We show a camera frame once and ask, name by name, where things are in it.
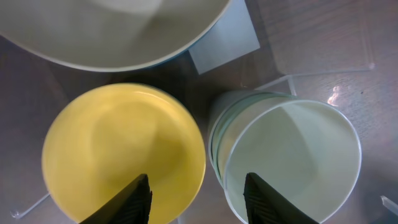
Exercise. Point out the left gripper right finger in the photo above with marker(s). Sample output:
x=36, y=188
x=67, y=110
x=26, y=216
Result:
x=264, y=205

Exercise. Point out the cream cup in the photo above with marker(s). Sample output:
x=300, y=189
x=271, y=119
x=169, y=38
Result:
x=307, y=150

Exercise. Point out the white label in container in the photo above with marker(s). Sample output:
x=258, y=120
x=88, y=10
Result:
x=230, y=38

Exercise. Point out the cream bowl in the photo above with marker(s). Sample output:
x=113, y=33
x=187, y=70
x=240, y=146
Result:
x=108, y=35

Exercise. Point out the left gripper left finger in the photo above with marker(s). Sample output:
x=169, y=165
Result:
x=131, y=205

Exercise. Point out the green cup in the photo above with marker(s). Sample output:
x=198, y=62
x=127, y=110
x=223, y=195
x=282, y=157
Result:
x=227, y=118

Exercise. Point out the grey cup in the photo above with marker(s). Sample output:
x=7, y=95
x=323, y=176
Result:
x=219, y=108

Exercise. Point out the small yellow bowl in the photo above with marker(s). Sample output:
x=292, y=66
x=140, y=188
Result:
x=104, y=139

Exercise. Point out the clear plastic storage container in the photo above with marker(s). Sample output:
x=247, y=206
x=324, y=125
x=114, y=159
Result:
x=339, y=52

